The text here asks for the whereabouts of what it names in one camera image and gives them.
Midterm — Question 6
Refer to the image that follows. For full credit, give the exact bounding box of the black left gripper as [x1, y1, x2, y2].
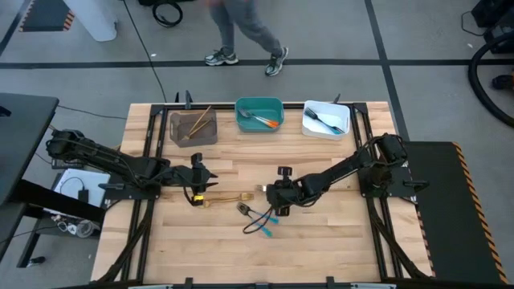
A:
[186, 152, 219, 197]

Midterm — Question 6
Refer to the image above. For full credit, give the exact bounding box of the blue-handled black fork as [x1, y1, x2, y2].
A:
[304, 107, 345, 136]
[307, 110, 346, 136]
[236, 202, 274, 238]
[235, 201, 279, 225]

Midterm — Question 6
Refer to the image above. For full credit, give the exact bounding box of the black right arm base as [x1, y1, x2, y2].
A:
[357, 166, 430, 198]

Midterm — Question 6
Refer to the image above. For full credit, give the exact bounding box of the grey translucent plastic bin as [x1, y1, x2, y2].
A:
[169, 108, 219, 148]

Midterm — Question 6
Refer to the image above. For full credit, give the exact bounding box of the teal plastic bin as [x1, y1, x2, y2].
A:
[235, 96, 285, 133]

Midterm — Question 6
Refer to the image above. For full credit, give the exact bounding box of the white plastic bin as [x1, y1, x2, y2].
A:
[300, 100, 352, 141]

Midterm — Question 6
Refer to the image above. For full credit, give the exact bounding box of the white board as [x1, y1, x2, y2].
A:
[53, 167, 112, 209]

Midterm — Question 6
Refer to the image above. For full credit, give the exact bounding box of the person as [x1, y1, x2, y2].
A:
[203, 0, 290, 78]

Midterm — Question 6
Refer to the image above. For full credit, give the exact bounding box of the black hazard-striped floor mat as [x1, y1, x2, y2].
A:
[401, 140, 510, 285]

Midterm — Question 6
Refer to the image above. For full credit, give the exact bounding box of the black desk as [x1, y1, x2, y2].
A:
[0, 92, 105, 270]

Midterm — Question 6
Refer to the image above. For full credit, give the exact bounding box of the white pillar base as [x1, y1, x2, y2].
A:
[63, 0, 120, 43]

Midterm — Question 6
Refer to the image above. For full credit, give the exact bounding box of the small hazard-striped mat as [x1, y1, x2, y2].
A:
[18, 0, 76, 33]

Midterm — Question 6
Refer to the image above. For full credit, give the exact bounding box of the black caster foot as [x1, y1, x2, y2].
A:
[492, 74, 514, 92]

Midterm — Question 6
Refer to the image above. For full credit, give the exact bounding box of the black equipment case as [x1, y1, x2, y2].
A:
[471, 0, 514, 55]

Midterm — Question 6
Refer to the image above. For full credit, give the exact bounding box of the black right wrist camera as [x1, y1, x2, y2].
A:
[280, 180, 308, 201]

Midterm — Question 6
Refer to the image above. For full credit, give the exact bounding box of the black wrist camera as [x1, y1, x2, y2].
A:
[280, 180, 308, 201]
[162, 163, 190, 186]

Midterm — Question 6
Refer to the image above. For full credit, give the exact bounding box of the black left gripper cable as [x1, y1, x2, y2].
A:
[182, 185, 202, 206]

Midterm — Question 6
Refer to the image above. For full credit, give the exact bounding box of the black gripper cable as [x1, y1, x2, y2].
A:
[242, 206, 278, 235]
[182, 185, 202, 206]

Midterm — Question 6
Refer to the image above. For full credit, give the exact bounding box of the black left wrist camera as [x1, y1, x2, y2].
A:
[162, 163, 190, 186]

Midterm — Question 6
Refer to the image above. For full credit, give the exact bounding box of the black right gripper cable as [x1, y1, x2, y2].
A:
[242, 206, 278, 235]

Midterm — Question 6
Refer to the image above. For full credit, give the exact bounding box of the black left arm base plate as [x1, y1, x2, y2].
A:
[98, 182, 161, 201]

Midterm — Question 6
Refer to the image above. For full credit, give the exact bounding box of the black floor cable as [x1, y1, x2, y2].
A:
[122, 0, 169, 104]

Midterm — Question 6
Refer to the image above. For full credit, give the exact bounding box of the coiled black cable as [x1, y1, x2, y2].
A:
[151, 0, 185, 28]

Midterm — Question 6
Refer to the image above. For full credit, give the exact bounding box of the thick black hose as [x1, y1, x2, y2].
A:
[467, 31, 514, 129]

